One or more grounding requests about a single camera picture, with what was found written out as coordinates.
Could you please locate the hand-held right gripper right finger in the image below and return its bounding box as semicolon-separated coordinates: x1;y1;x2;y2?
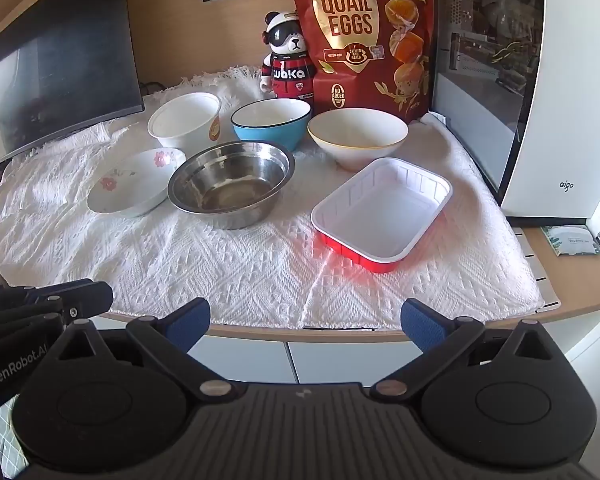
372;298;558;402

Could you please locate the white floral plate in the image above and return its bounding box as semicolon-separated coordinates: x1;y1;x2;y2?
86;148;187;218

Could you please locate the red foil tray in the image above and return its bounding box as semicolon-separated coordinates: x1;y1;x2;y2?
310;157;454;275

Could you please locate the red snack bag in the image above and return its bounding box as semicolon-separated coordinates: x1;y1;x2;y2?
286;0;438;121

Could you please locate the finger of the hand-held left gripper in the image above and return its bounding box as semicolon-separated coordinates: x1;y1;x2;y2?
27;280;115;320
0;285;64;333

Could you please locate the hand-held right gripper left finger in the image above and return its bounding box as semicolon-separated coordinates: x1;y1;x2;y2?
55;297;233;402

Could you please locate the black curved monitor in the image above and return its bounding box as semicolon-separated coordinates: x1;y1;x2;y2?
0;0;146;165

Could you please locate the small green white packet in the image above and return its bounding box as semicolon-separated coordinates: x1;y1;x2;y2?
540;225;600;257

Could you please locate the panda figurine red jacket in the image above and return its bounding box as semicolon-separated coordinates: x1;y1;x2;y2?
259;10;315;101

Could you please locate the blue bowl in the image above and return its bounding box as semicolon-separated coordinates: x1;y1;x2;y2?
230;98;312;153

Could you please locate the white bowl yellow rim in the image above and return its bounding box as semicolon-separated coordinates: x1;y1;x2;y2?
307;108;410;172

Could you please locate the white paper bowl orange logo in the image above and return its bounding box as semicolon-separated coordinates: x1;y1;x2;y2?
147;92;222;149

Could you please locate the white woven tablecloth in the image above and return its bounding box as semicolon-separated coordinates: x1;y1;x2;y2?
0;64;561;332

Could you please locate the stainless steel bowl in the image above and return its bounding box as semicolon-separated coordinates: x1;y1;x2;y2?
167;141;296;231

